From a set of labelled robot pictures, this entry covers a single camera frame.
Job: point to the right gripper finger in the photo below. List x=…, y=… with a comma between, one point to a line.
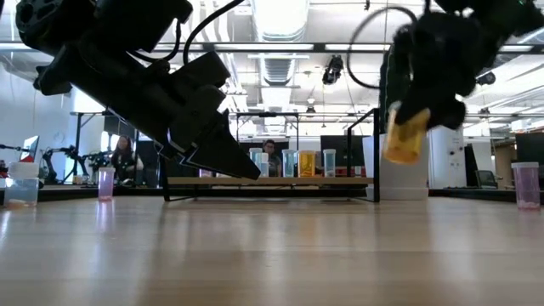
x=410, y=111
x=448, y=115

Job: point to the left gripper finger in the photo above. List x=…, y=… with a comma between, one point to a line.
x=206, y=102
x=221, y=153

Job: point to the large orange medicine bottle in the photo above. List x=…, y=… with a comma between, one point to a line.
x=404, y=144

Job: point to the small orange medicine bottle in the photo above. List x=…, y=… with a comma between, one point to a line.
x=307, y=163

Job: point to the pink medicine bottle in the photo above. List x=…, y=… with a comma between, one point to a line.
x=527, y=187
x=105, y=183

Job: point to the wide pale blue medicine bottle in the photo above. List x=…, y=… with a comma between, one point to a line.
x=21, y=187

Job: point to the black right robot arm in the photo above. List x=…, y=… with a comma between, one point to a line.
x=489, y=13

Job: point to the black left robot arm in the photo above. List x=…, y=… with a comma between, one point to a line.
x=127, y=21

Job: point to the black background robot arm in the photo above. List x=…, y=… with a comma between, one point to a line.
x=64, y=157

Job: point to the green cactus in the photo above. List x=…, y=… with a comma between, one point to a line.
x=389, y=102

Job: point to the white round column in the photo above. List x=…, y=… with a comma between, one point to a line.
x=446, y=157

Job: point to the black ceiling spotlight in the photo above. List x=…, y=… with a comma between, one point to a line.
x=486, y=78

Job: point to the person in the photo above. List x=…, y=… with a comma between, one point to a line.
x=123, y=159
x=275, y=161

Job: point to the black monitor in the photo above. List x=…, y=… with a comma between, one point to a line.
x=531, y=149
x=359, y=149

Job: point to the white hexagonal plant pot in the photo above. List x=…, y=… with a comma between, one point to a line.
x=408, y=183

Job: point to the black office chair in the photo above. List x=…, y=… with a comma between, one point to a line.
x=486, y=178

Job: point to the grey laptop screen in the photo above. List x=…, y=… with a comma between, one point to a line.
x=30, y=146

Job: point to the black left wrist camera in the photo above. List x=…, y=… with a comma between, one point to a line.
x=200, y=70

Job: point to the wooden shelf black metal frame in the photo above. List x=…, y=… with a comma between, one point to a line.
x=272, y=181

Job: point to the black background rig frame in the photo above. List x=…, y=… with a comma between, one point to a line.
x=268, y=114
x=76, y=140

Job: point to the silver ventilation duct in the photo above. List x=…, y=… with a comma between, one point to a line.
x=278, y=68

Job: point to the black hanging camera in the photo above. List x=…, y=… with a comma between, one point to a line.
x=332, y=70

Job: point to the black overhead frame beam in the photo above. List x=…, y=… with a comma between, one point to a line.
x=319, y=47

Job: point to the black metal table frame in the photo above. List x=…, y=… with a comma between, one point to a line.
x=64, y=193

